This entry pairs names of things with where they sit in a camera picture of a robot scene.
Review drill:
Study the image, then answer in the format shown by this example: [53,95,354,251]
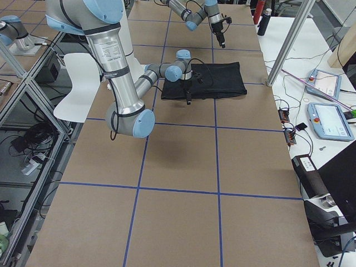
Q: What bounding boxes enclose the teach pendant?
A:
[307,103,354,142]
[307,69,342,100]

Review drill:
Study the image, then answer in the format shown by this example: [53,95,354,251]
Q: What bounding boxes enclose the black bottle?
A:
[257,8,272,36]

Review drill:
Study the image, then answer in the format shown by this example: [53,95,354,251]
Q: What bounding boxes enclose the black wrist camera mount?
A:
[223,16,232,24]
[192,71,204,84]

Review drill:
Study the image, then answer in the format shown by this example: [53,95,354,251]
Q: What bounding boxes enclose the black graphic t-shirt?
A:
[161,62,247,100]

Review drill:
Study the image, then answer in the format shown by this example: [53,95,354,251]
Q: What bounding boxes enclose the far teach pendant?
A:
[307,69,342,100]

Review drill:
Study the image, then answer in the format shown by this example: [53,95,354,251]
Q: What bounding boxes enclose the aluminium frame post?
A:
[266,0,316,87]

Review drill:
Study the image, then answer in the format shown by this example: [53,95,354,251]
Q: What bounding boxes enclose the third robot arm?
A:
[1,15,34,51]

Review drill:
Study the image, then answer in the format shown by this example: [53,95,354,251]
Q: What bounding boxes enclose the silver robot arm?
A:
[46,1,191,138]
[160,0,232,48]

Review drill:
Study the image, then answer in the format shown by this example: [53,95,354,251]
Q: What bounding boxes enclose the near teach pendant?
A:
[307,103,354,142]

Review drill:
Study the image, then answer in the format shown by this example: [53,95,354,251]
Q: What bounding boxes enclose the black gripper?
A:
[211,21,225,48]
[180,78,192,105]

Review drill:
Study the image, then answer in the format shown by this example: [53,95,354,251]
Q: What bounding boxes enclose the red bottle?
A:
[253,0,265,24]

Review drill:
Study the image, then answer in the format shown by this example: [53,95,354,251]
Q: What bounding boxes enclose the white plastic chair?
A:
[53,53,100,123]

